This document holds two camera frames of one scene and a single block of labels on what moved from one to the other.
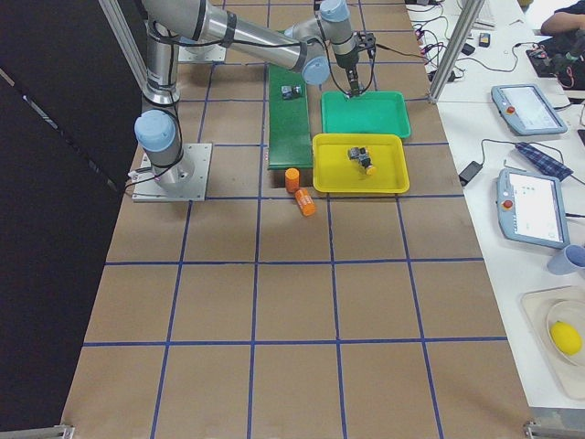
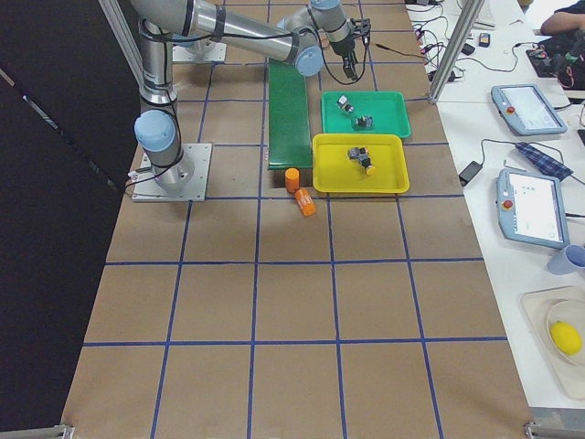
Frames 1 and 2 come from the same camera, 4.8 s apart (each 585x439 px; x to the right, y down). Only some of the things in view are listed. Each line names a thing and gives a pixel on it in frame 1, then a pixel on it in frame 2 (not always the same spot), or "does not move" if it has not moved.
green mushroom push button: (354, 93) to (344, 105)
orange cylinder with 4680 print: (305, 202) does not move
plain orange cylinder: (292, 180) does not move
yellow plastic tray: (335, 172) does not move
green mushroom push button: (290, 92) to (363, 122)
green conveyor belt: (289, 131) does not move
